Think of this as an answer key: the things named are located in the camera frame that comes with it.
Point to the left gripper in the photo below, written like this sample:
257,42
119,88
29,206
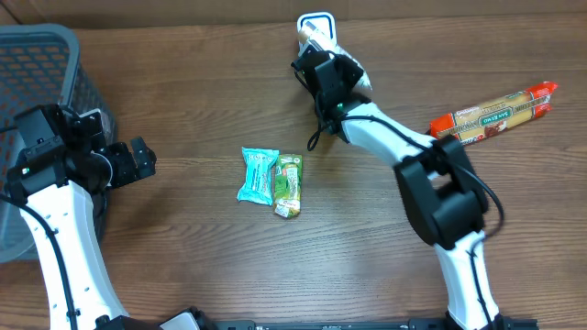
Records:
131,172

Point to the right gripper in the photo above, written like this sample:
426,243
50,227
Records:
355,71

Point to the white cosmetic tube gold cap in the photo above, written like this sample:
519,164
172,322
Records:
312,38

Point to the green juice carton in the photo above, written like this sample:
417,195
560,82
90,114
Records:
288,185

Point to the teal wet wipes pack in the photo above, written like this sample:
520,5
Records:
257,185

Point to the orange biscuit roll package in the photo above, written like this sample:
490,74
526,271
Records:
493,117

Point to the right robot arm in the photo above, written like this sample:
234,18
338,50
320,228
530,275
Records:
444,200

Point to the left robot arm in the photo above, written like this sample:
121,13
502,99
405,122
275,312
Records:
67,164

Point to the white barcode scanner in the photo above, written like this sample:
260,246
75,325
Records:
322,20

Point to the grey plastic shopping basket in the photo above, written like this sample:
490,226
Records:
40,64

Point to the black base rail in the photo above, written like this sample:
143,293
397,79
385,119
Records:
412,324

